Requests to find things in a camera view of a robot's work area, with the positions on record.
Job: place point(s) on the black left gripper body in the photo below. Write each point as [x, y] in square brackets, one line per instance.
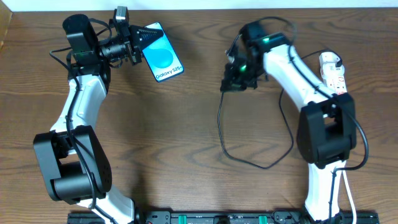
[134, 43]

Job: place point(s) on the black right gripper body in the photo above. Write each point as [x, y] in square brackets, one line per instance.
[237, 82]

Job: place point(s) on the blue screen Galaxy smartphone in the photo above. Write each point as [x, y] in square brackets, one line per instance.
[161, 58]

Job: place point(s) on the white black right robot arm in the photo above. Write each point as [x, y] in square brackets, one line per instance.
[327, 125]

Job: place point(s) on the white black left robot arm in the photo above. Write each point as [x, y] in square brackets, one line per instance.
[72, 161]

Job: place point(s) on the white power strip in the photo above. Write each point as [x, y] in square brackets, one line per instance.
[337, 84]

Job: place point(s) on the white USB wall charger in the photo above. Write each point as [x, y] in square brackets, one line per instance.
[330, 70]

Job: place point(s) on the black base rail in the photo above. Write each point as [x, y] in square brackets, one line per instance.
[281, 216]

